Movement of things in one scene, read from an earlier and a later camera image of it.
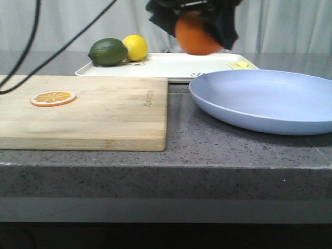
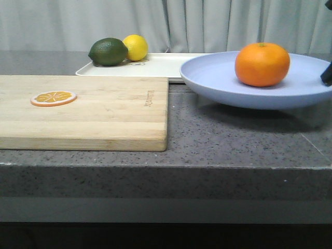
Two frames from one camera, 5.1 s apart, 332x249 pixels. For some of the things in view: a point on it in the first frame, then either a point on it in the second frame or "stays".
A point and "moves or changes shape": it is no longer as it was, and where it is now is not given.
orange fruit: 192,37 → 262,65
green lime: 108,52 stays
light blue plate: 275,101 moves or changes shape
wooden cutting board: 85,113 stays
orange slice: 52,98 stays
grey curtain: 262,26 stays
